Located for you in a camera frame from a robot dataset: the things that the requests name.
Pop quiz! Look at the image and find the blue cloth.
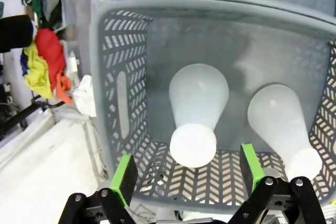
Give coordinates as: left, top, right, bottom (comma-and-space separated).
20, 51, 29, 77

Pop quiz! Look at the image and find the black cylinder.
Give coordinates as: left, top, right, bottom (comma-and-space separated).
0, 15, 35, 54

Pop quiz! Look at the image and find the yellow cloth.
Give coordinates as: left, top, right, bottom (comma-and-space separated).
23, 45, 55, 100

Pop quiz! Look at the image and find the orange cloth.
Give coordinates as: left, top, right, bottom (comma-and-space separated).
55, 73, 74, 105

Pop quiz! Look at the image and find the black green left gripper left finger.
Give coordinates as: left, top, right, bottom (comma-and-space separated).
58, 153, 139, 224

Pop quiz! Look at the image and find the white plastic conical flask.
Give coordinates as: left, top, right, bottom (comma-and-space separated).
168, 63, 230, 168
247, 83, 323, 183

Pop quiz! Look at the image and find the red cloth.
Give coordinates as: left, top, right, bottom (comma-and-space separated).
33, 28, 67, 91

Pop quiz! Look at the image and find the white crumpled cloth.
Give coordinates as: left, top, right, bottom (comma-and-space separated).
71, 74, 98, 119

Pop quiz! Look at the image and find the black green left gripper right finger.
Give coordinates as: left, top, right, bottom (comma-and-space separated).
230, 143, 329, 224

